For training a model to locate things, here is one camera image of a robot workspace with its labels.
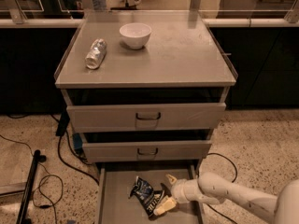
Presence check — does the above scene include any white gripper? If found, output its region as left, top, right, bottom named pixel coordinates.
left=153, top=174, right=202, bottom=216

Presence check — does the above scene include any blue chip bag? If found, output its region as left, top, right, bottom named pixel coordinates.
left=129, top=176, right=164, bottom=217

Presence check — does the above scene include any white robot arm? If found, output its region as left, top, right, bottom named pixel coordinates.
left=154, top=173, right=299, bottom=224

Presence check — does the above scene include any middle grey drawer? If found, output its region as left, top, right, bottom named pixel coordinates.
left=80, top=130, right=211, bottom=162

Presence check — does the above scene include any grey drawer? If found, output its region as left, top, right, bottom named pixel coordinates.
left=67, top=89, right=226, bottom=133
left=95, top=161, right=207, bottom=224
left=80, top=130, right=211, bottom=162

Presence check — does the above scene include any bottom grey drawer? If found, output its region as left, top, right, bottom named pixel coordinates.
left=95, top=161, right=207, bottom=224

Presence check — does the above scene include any top grey drawer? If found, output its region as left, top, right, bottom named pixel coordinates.
left=67, top=89, right=226, bottom=133

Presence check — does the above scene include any grey drawer cabinet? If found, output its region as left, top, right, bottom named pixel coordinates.
left=53, top=10, right=239, bottom=224

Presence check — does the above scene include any black metal bar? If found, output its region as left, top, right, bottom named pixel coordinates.
left=16, top=150, right=44, bottom=224

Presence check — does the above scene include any white ceramic bowl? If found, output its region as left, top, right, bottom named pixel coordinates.
left=119, top=22, right=151, bottom=49

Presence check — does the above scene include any black cable right floor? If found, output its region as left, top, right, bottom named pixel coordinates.
left=196, top=152, right=239, bottom=224

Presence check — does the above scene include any black cable floor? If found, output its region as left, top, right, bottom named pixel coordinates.
left=196, top=152, right=239, bottom=224
left=50, top=111, right=100, bottom=186

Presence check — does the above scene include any black cable left floor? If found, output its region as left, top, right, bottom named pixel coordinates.
left=50, top=111, right=100, bottom=186

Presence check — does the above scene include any thin black looped cable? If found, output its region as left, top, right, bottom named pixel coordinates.
left=0, top=133, right=64, bottom=224

